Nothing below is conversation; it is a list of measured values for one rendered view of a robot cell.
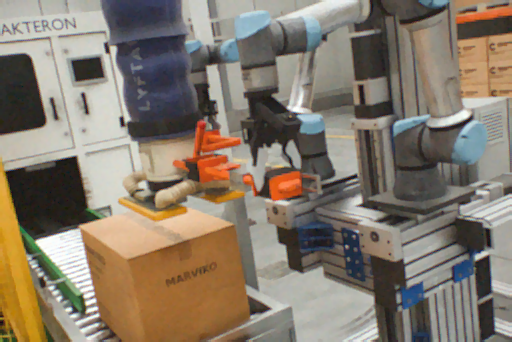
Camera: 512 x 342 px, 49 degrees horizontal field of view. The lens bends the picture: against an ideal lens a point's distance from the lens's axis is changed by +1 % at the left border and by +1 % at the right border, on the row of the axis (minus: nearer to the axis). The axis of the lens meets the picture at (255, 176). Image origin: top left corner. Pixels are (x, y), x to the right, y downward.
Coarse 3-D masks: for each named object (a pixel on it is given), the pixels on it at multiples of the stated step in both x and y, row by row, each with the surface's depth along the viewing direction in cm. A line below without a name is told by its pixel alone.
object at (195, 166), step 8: (192, 160) 150; (200, 160) 151; (208, 160) 144; (216, 160) 145; (224, 160) 147; (192, 168) 145; (200, 168) 143; (192, 176) 146; (200, 176) 144; (208, 176) 145
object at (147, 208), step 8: (136, 192) 173; (120, 200) 177; (128, 200) 174; (136, 200) 170; (152, 200) 161; (128, 208) 172; (136, 208) 164; (144, 208) 161; (152, 208) 158; (168, 208) 156; (176, 208) 156; (184, 208) 156; (144, 216) 159; (152, 216) 152; (160, 216) 152; (168, 216) 153; (176, 216) 155
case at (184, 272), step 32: (96, 224) 225; (128, 224) 217; (160, 224) 210; (192, 224) 203; (224, 224) 197; (96, 256) 212; (128, 256) 179; (160, 256) 182; (192, 256) 188; (224, 256) 195; (96, 288) 226; (128, 288) 183; (160, 288) 183; (192, 288) 190; (224, 288) 196; (128, 320) 194; (160, 320) 185; (192, 320) 191; (224, 320) 198
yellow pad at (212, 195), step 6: (210, 192) 166; (216, 192) 165; (222, 192) 164; (228, 192) 165; (234, 192) 164; (240, 192) 164; (204, 198) 167; (210, 198) 163; (216, 198) 161; (222, 198) 161; (228, 198) 162; (234, 198) 163
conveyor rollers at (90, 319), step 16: (48, 240) 364; (64, 240) 358; (80, 240) 354; (64, 256) 324; (80, 256) 320; (64, 272) 298; (80, 272) 293; (48, 288) 277; (80, 288) 275; (64, 304) 255; (80, 320) 234; (96, 320) 235; (96, 336) 218; (112, 336) 220
